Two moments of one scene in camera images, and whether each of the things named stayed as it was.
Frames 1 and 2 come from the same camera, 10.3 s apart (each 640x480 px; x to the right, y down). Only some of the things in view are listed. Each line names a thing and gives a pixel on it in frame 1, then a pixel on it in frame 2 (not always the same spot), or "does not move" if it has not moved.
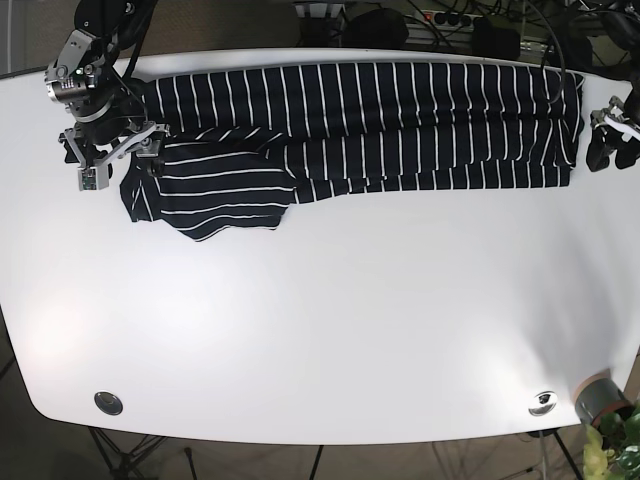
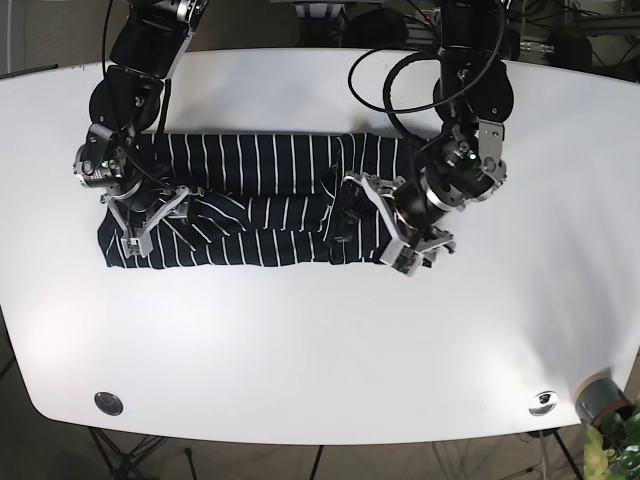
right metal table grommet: (543, 403) does not move
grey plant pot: (600, 395) does not move
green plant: (612, 448) does not move
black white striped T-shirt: (245, 143) to (251, 200)
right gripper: (613, 129) to (458, 166)
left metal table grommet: (108, 403) does not move
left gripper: (94, 144) to (133, 193)
